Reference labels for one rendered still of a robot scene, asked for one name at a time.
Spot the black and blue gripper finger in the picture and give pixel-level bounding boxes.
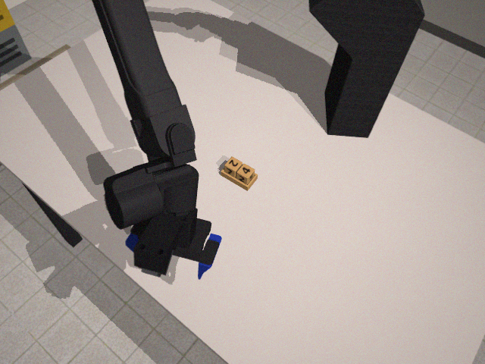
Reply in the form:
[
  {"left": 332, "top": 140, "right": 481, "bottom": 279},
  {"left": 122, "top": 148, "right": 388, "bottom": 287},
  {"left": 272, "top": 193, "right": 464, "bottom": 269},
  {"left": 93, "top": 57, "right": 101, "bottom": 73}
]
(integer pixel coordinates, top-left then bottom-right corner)
[
  {"left": 126, "top": 233, "right": 139, "bottom": 251},
  {"left": 198, "top": 234, "right": 222, "bottom": 280}
]

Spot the brown cube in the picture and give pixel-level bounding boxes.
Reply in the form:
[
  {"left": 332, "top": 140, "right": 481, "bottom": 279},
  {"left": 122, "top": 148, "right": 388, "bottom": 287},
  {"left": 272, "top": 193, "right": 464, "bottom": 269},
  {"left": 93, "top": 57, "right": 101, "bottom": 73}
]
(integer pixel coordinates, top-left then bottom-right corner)
[
  {"left": 224, "top": 157, "right": 243, "bottom": 178},
  {"left": 236, "top": 164, "right": 255, "bottom": 185}
]

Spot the brown wooden tray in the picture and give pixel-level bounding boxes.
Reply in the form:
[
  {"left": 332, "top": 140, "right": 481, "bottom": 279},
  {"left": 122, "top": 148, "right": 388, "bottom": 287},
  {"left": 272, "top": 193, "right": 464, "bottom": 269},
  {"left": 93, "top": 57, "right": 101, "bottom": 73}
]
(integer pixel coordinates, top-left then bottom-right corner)
[{"left": 221, "top": 169, "right": 258, "bottom": 191}]

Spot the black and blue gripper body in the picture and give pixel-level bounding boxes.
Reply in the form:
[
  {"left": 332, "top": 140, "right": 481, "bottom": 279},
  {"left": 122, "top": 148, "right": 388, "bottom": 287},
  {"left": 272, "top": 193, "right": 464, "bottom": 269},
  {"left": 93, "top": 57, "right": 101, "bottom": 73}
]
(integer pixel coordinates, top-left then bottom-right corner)
[{"left": 130, "top": 206, "right": 219, "bottom": 265}]

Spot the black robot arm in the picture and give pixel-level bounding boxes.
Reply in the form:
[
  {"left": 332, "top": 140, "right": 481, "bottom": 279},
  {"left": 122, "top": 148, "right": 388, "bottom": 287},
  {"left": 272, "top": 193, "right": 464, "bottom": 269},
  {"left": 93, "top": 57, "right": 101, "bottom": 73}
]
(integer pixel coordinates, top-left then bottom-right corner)
[{"left": 92, "top": 0, "right": 199, "bottom": 277}]

